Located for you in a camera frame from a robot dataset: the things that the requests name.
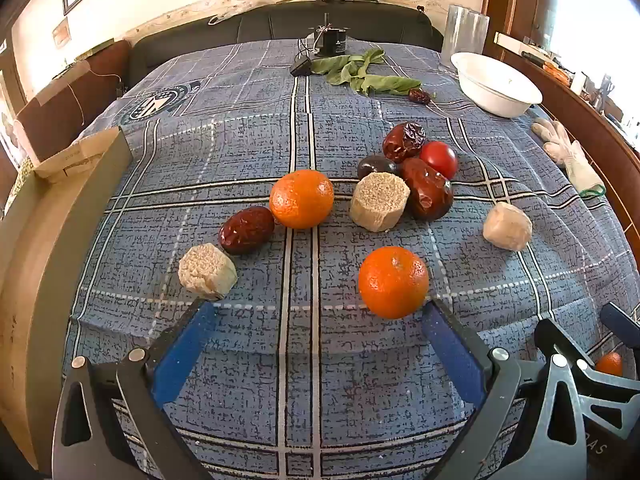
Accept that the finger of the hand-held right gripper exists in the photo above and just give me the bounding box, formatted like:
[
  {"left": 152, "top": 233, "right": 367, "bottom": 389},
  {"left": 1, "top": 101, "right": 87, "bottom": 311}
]
[
  {"left": 575, "top": 302, "right": 640, "bottom": 443},
  {"left": 505, "top": 318, "right": 602, "bottom": 480}
]

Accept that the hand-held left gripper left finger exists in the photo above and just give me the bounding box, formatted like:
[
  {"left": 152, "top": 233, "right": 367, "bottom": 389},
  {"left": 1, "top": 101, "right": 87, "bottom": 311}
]
[{"left": 52, "top": 300, "right": 218, "bottom": 480}]

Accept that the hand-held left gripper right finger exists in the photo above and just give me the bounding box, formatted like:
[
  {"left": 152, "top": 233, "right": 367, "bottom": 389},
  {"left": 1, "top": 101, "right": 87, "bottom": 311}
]
[{"left": 422, "top": 299, "right": 532, "bottom": 480}]

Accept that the orange mandarin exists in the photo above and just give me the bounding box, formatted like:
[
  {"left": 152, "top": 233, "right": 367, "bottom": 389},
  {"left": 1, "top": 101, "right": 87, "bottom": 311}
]
[
  {"left": 595, "top": 352, "right": 624, "bottom": 377},
  {"left": 269, "top": 169, "right": 335, "bottom": 230},
  {"left": 358, "top": 246, "right": 430, "bottom": 320}
]

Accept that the brown cardboard box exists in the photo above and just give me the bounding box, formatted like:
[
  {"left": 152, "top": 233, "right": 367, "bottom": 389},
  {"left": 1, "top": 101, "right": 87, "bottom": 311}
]
[{"left": 0, "top": 126, "right": 135, "bottom": 467}]

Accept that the large red jujube date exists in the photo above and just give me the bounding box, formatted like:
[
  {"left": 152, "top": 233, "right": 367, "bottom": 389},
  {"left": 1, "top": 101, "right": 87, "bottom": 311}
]
[{"left": 400, "top": 158, "right": 455, "bottom": 222}]

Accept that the red tomato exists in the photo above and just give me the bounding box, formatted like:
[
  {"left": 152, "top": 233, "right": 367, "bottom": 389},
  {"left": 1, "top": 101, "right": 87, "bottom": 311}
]
[{"left": 419, "top": 141, "right": 459, "bottom": 180}]

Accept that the white work glove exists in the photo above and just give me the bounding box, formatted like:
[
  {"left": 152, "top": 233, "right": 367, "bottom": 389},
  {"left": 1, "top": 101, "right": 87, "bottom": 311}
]
[{"left": 530, "top": 118, "right": 607, "bottom": 197}]

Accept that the dark olive fruit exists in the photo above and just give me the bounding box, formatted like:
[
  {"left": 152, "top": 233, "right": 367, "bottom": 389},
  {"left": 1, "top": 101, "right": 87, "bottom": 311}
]
[{"left": 357, "top": 155, "right": 401, "bottom": 181}]

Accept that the wooden sideboard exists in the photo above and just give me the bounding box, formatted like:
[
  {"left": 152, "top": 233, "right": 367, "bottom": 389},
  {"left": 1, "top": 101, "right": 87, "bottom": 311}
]
[{"left": 492, "top": 31, "right": 640, "bottom": 241}]

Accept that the blue plaid tablecloth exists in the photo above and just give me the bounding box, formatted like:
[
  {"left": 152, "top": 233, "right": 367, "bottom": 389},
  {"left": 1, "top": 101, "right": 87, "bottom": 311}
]
[{"left": 62, "top": 40, "right": 635, "bottom": 480}]

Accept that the white bowl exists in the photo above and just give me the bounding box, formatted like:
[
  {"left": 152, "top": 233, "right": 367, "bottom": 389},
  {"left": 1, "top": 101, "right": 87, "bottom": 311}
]
[{"left": 450, "top": 52, "right": 544, "bottom": 118}]

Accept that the green leaf sprig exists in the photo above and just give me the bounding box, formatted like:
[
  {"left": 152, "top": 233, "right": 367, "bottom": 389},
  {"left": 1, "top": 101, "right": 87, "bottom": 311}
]
[
  {"left": 350, "top": 73, "right": 422, "bottom": 97},
  {"left": 310, "top": 49, "right": 387, "bottom": 85}
]

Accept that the brown armchair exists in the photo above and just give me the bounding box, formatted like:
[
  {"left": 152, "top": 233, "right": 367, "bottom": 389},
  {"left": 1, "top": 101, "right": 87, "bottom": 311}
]
[{"left": 15, "top": 39, "right": 132, "bottom": 162}]

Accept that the clear plastic container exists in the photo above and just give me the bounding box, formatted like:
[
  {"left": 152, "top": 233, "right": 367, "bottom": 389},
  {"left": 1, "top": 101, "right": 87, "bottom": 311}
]
[{"left": 446, "top": 4, "right": 490, "bottom": 57}]

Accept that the black cylindrical device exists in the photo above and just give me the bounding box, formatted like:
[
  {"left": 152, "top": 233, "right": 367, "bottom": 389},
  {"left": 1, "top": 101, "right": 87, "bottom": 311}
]
[{"left": 299, "top": 12, "right": 348, "bottom": 59}]

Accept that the black leather sofa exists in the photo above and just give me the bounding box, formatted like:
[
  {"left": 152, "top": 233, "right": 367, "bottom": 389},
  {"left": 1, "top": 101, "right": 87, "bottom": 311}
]
[{"left": 129, "top": 2, "right": 445, "bottom": 92}]

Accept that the white charging cable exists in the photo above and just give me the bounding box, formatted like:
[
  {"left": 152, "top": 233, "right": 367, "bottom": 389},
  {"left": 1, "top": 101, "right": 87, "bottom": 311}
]
[{"left": 69, "top": 57, "right": 124, "bottom": 127}]

